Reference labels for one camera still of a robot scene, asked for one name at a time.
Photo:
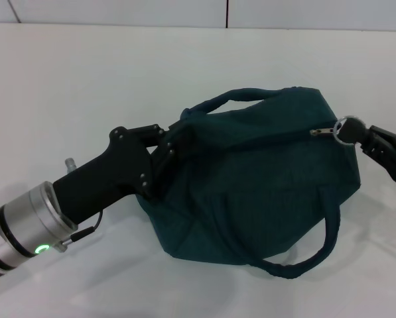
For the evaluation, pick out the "dark teal insulated lunch bag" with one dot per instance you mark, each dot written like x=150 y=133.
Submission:
x=250 y=205

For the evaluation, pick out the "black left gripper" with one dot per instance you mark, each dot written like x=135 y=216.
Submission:
x=108 y=175

